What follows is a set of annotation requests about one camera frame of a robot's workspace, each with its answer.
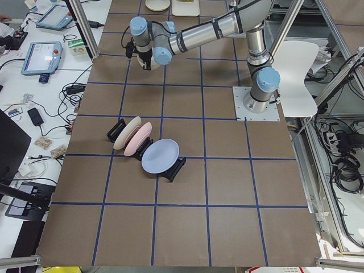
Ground aluminium frame post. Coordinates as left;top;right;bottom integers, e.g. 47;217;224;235
64;0;100;60

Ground far teach pendant tablet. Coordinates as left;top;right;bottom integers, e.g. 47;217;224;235
36;5;73;31

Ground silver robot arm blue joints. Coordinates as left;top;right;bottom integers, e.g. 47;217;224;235
125;0;280;102

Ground black dish rack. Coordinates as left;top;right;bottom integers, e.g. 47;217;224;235
106;116;187;182

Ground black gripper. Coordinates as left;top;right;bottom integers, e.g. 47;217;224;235
137;51;156;71

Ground black power adapter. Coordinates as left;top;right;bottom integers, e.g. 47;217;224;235
65;84;85;96

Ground teach pendant tablet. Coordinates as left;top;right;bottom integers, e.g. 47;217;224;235
21;42;63;76
36;5;73;31

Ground green white box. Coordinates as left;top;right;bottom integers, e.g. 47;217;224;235
67;39;87;56

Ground blue plate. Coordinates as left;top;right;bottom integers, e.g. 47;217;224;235
142;139;179;174

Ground black monitor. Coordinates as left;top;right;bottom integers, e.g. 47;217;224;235
1;111;50;208

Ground white chair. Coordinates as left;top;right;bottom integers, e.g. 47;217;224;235
272;40;319;118

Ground black smartphone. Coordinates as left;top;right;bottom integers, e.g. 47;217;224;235
27;107;44;126

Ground white plate at top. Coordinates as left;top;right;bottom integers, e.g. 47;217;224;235
145;0;171;12

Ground white tray at top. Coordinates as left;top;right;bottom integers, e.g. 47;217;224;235
172;0;200;16

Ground near teach pendant tablet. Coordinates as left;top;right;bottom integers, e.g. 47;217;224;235
21;42;63;76

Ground pink plate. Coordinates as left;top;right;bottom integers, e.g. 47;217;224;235
124;122;152;156

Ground cream plate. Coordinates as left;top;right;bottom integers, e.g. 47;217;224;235
113;116;142;150

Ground bag of nuts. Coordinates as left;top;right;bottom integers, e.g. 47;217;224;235
50;144;67;159
34;136;53;150

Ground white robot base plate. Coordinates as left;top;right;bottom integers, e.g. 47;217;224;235
232;86;280;122

